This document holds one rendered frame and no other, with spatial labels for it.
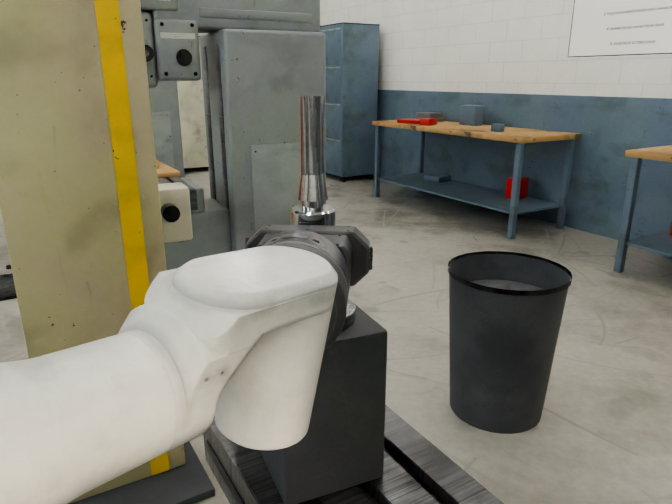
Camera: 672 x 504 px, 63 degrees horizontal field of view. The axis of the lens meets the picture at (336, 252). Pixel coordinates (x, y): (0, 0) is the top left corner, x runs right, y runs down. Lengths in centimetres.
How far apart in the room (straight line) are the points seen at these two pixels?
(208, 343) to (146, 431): 5
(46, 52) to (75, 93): 12
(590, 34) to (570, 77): 38
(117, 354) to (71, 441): 4
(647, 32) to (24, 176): 462
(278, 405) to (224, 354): 8
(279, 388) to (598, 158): 518
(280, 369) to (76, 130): 143
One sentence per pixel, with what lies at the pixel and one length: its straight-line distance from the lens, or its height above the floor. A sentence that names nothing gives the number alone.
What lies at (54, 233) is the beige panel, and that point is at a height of 93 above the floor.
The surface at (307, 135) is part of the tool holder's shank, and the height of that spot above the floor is 130.
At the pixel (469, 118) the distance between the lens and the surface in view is 601.
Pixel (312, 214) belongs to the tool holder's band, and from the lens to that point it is 55.
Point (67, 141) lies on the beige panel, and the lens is 171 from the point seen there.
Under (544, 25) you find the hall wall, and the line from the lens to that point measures 588.
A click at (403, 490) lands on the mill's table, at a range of 68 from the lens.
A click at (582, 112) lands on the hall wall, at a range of 554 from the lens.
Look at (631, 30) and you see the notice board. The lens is 536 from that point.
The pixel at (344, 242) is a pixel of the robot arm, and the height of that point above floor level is 121.
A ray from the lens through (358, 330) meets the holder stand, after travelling 58.
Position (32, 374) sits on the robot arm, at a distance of 26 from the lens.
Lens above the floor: 135
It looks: 18 degrees down
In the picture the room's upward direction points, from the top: straight up
